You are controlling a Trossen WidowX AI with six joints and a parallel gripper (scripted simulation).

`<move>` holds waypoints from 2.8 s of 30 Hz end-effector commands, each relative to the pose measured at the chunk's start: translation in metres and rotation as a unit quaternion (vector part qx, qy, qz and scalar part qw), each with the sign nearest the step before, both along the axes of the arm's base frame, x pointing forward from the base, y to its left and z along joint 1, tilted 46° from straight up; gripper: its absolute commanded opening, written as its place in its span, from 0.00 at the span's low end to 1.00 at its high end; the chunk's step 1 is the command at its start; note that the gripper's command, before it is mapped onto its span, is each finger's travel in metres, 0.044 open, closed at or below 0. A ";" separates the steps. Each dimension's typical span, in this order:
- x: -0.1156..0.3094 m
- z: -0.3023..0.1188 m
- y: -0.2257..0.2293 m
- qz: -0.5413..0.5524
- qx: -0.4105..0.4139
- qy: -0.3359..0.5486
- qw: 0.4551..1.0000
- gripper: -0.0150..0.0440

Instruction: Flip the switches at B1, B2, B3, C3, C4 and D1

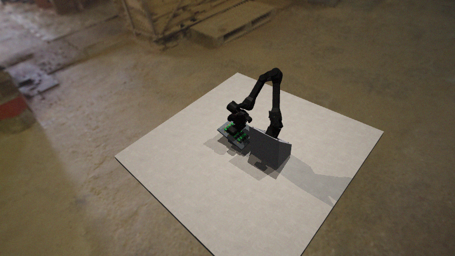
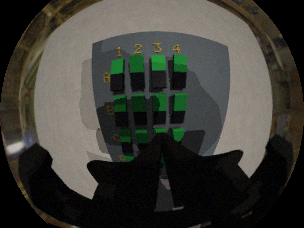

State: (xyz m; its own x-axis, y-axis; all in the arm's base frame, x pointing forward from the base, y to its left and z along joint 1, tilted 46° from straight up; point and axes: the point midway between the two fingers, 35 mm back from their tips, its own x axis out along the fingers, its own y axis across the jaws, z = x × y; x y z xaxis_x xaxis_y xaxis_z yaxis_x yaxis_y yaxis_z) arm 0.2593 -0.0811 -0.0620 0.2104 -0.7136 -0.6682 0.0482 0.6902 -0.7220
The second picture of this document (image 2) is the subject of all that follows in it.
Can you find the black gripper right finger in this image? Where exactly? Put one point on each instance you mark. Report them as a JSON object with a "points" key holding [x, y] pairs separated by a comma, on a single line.
{"points": [[185, 168]]}

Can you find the grey switch panel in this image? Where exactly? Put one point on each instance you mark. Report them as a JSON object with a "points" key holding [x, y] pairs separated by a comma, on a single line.
{"points": [[160, 82]]}

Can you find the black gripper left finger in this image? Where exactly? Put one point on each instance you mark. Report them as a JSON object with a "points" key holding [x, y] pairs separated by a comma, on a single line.
{"points": [[143, 172]]}

